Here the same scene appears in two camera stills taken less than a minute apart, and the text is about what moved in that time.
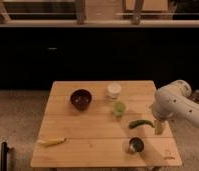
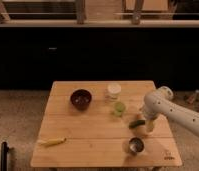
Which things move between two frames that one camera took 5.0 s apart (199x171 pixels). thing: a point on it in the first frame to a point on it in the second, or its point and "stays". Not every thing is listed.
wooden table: (102, 124) stays
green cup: (119, 108) stays
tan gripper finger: (159, 127) to (150, 125)
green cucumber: (133, 123) stays
